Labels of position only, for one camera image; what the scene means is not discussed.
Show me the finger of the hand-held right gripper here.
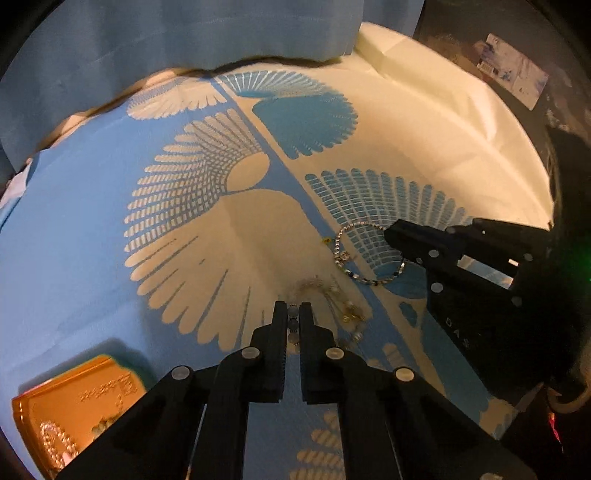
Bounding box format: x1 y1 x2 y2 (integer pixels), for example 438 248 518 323
383 219 463 272

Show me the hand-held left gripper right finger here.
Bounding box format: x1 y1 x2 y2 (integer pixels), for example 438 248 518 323
298 302 539 480

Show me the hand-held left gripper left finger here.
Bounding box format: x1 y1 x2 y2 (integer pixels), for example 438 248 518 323
54 300 290 480

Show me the silver chain necklace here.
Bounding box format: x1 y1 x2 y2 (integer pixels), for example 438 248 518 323
285 274 371 352

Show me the white blue small-bead bracelet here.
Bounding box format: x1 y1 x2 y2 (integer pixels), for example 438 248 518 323
332 222 408 287

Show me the gold tin box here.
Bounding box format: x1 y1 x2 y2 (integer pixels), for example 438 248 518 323
11 354 145 480

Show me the pearl bracelet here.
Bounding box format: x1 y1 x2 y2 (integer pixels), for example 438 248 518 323
39 419 80 468

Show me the blue white printed tablecloth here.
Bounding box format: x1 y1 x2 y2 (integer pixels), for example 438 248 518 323
0 22 556 480

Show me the printed white blue box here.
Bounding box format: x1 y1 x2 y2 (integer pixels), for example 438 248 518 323
473 32 550 111

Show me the blue curtain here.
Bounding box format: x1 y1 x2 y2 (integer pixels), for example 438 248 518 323
0 0 426 168

